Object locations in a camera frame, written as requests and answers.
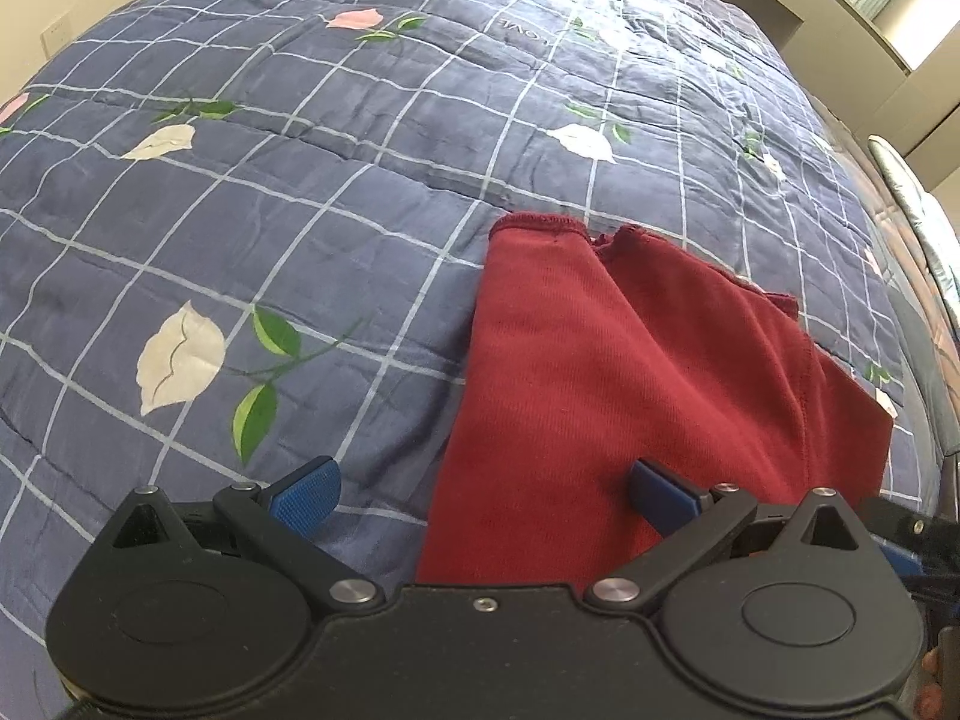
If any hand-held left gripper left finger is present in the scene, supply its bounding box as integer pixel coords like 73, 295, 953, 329
111, 456, 380, 610

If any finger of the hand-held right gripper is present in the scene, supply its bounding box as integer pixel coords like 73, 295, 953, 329
861, 495, 960, 580

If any dark red small garment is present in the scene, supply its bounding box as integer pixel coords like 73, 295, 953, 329
414, 211, 896, 587

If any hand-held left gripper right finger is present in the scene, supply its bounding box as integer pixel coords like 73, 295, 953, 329
583, 459, 872, 610

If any light patterned pillow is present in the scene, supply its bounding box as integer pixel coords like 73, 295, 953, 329
867, 133, 960, 331

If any person's right hand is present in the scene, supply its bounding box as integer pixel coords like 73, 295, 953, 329
918, 645, 949, 719

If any blue checked floral quilt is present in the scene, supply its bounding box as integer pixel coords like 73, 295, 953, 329
0, 0, 947, 720

